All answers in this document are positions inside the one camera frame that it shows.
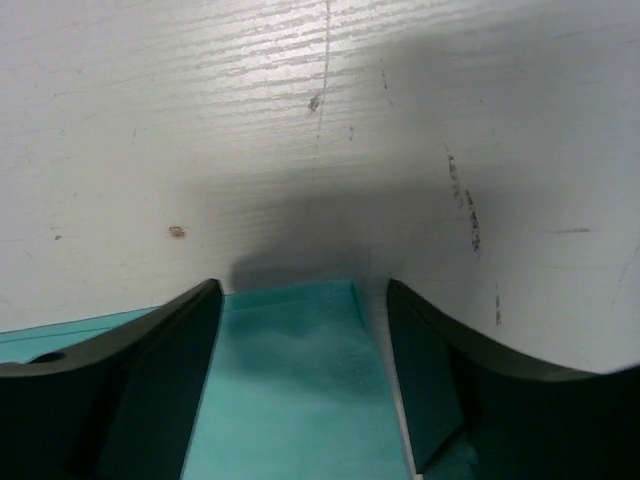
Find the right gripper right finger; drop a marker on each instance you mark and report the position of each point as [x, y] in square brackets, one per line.
[476, 408]

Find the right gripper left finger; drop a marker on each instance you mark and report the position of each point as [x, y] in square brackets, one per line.
[121, 405]

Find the teal green t shirt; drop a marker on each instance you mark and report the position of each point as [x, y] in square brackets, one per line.
[296, 387]

